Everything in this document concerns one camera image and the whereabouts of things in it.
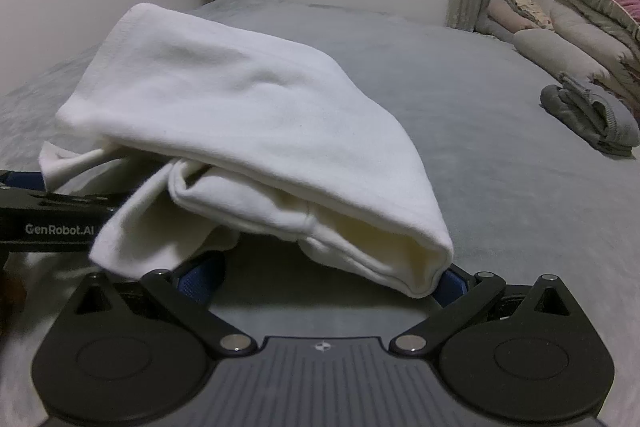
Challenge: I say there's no mauve folded blanket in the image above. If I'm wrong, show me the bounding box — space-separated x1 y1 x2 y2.
487 0 541 32

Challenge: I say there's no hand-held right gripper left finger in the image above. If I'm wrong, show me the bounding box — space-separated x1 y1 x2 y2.
75 253 257 355

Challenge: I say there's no grey folded garment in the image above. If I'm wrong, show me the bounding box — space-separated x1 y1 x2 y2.
540 72 638 156

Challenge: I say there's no grey bed blanket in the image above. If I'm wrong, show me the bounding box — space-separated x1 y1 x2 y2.
0 0 640 427

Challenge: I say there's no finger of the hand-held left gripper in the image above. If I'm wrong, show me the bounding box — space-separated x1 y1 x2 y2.
0 170 47 195

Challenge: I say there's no stack of folded quilts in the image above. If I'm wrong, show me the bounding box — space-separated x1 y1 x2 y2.
550 0 640 108

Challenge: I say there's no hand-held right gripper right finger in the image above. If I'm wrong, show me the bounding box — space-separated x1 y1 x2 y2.
391 266 581 355

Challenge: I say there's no white t-shirt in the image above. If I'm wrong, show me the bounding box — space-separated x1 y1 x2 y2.
39 2 455 299

